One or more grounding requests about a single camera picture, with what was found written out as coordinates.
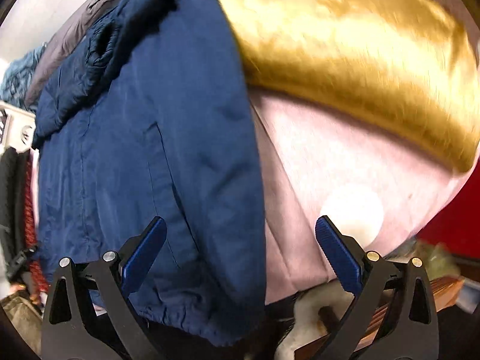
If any grey blanket on bed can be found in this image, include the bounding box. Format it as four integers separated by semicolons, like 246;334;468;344
24;0;120;112

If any golden yellow satin garment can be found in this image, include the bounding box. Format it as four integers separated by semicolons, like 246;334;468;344
219;0;479;172

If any pink polka dot sheet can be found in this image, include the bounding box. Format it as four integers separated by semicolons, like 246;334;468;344
249;89;469;303

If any navy blue jacket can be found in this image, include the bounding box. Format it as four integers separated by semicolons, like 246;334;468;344
33;0;266;346

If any teal bed skirt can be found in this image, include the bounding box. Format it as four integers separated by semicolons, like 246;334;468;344
1;42;47;113

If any white machine with screen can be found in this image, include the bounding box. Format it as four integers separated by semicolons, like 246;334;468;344
0;101;35;154

